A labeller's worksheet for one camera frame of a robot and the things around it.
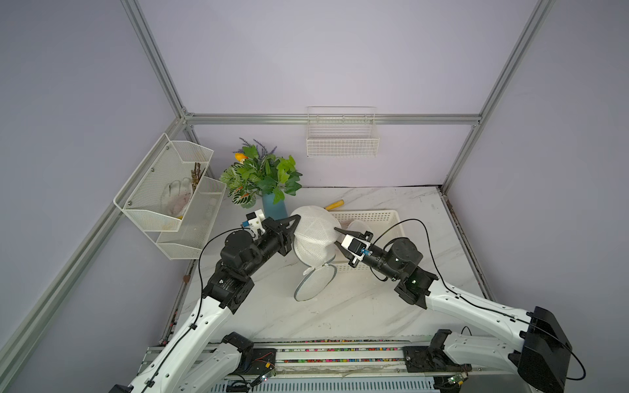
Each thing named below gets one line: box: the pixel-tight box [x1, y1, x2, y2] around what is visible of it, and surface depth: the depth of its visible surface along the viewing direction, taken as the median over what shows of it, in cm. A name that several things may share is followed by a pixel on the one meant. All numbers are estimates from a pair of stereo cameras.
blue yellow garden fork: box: [323, 198, 345, 211], surface depth 117 cm
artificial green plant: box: [219, 137, 304, 209], surface depth 82 cm
